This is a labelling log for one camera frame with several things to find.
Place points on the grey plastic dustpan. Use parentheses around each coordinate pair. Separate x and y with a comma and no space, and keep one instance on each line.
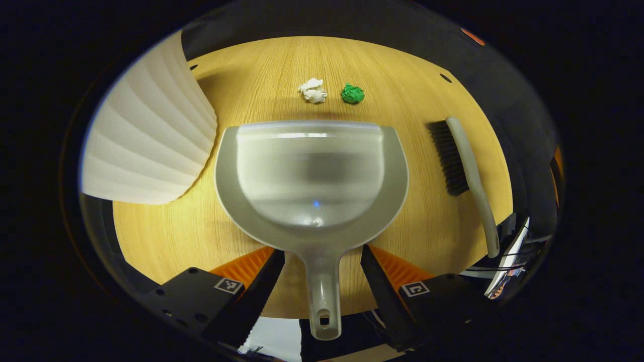
(312,166)

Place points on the person's white striped jacket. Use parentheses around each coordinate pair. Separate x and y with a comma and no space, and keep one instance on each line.
(508,261)

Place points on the small grey broom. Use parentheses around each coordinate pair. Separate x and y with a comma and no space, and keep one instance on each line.
(468,161)

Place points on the white paper ball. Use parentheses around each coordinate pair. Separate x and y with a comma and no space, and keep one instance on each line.
(313,91)

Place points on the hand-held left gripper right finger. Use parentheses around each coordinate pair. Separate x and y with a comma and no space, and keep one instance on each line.
(380,291)

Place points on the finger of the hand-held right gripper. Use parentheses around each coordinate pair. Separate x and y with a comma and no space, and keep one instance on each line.
(557,166)

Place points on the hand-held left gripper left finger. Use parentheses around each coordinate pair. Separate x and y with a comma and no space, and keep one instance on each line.
(261,291)

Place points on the white ribbed garbage bin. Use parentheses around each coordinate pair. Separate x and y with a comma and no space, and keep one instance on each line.
(151,141)

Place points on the green paper ball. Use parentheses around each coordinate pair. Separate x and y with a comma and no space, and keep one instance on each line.
(352,94)

